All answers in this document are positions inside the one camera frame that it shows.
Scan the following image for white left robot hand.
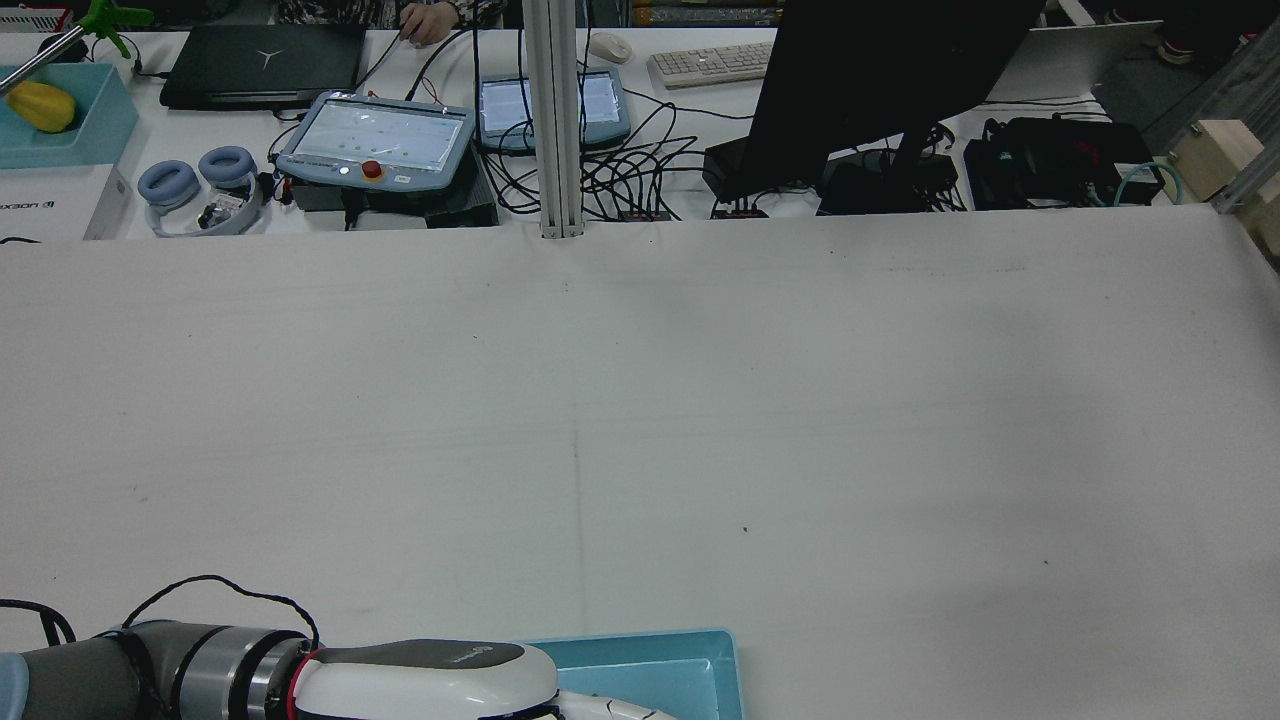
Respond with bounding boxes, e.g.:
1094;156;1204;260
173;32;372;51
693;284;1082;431
289;639;683;720

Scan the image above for light blue plastic bin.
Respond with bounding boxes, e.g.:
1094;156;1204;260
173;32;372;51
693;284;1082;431
522;628;747;720

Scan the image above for blue padded headphones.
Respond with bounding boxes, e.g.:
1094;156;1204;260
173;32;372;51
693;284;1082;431
136;145;267;239

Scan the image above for large grey teach pendant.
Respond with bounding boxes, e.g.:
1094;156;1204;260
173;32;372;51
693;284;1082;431
274;89;479;197

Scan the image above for small black box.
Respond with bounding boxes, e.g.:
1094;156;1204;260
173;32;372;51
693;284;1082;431
702;136;773;220

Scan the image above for white cardboard box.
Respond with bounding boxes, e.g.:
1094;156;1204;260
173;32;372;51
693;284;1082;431
0;163;132;242

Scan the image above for small grey teach pendant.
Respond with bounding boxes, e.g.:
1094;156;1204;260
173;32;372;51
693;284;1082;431
477;67;634;154

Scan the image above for black laptop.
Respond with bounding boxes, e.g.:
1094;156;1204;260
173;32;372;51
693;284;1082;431
159;23;369;112

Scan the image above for light blue tray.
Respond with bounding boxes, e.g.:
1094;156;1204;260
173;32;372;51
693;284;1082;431
0;62;141;170

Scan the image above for bystander hand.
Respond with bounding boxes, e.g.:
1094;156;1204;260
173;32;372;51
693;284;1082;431
397;0;462;48

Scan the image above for beige keyboard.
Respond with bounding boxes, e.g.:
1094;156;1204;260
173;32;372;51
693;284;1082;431
646;41;777;90

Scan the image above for yellow fruit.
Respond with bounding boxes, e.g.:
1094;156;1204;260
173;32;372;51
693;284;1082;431
4;80;79;135

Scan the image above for silver metal rod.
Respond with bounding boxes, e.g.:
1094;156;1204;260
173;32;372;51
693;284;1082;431
0;27;89;97

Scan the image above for green plastic toy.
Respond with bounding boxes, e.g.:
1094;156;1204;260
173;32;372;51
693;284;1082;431
78;0;157;59

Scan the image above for black monitor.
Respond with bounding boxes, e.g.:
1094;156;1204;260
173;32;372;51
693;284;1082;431
741;0;1047;217

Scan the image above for black equipment bag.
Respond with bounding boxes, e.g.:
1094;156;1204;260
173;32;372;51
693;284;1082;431
964;116;1167;212

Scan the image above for white board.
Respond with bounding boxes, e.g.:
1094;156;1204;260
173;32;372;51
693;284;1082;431
984;19;1167;107

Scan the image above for wooden block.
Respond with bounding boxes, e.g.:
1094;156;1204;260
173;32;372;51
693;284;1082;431
1168;119;1267;204

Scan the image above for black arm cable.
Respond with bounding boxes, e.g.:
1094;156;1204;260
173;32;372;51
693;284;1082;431
0;574;322;653

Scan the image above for black cable tangle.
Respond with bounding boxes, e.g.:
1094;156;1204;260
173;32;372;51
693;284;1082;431
488;95;723;222

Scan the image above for aluminium profile post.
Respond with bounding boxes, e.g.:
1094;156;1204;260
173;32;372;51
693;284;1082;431
522;0;587;240

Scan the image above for teal cable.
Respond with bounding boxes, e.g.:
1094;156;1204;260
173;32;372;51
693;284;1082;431
1113;158;1188;209

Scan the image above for aluminium frame bar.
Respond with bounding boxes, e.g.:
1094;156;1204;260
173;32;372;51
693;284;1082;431
1208;40;1280;216

